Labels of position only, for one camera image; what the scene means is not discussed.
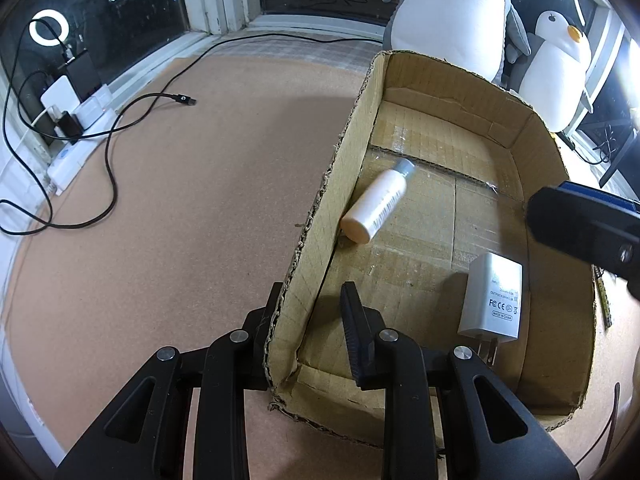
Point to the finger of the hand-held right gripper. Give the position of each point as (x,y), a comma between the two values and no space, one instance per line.
(580,220)

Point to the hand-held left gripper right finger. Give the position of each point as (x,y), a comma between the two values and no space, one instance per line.
(352,340)

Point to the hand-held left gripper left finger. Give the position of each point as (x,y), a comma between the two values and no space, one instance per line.
(225,360)

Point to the white power adapter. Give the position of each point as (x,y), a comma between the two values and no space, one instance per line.
(490,300)

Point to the cardboard box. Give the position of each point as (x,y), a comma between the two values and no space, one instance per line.
(425,240)

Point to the black stand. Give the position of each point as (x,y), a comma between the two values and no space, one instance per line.
(622,155)

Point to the yellow measuring tape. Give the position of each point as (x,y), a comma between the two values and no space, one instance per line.
(604,305)

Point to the white bottle with grey cap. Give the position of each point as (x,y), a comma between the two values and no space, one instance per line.
(375,205)

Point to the small penguin plush toy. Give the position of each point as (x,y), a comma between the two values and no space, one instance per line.
(555,75)

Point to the large penguin plush toy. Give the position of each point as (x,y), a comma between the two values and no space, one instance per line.
(450,10)

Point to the white power strip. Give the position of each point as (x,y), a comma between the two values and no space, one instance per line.
(70,160)

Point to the black plug adapter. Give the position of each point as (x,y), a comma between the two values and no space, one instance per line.
(67,125)

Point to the white charger block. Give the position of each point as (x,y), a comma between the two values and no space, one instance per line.
(60,92)

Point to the black flat device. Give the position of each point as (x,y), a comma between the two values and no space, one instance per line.
(85,72)

